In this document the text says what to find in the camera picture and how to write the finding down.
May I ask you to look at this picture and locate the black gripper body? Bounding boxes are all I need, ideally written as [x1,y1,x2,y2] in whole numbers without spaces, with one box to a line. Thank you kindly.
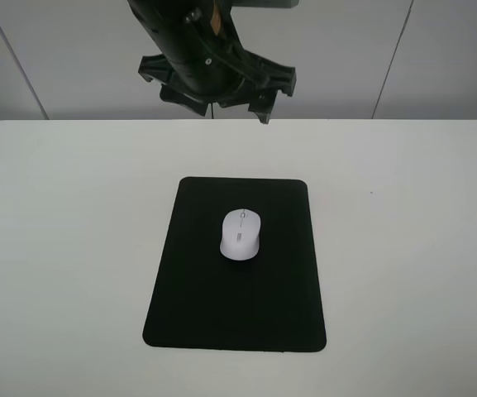
[138,24,296,108]

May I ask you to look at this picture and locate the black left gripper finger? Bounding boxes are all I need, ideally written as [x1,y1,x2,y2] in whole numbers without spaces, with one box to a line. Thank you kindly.
[160,84,208,117]

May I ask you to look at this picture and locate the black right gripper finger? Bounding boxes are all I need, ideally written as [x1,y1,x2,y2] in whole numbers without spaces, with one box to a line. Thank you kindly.
[248,91,278,125]

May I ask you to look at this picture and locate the white computer mouse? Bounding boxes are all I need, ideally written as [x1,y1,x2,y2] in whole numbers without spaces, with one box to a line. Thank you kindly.
[220,208,261,261]

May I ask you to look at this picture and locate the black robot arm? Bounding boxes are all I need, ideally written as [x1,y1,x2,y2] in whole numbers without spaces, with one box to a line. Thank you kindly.
[129,1,297,124]

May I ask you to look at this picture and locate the black mouse pad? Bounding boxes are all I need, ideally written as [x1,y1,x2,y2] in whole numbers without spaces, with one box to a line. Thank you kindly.
[142,176,327,352]

